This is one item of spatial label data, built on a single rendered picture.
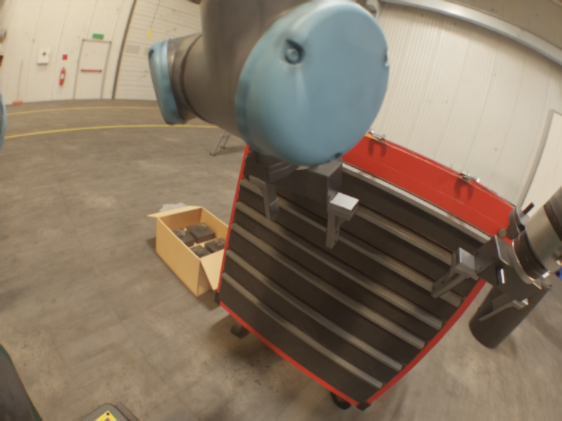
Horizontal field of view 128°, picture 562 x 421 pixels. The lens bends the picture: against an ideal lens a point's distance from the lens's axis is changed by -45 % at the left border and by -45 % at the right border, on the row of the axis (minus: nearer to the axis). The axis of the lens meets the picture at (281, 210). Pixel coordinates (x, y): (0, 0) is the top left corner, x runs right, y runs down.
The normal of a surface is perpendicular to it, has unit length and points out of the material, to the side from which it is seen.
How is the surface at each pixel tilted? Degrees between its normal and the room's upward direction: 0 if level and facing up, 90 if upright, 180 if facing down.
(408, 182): 90
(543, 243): 99
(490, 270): 114
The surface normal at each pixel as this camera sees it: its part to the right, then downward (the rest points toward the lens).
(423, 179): -0.58, 0.19
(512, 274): -0.42, 0.63
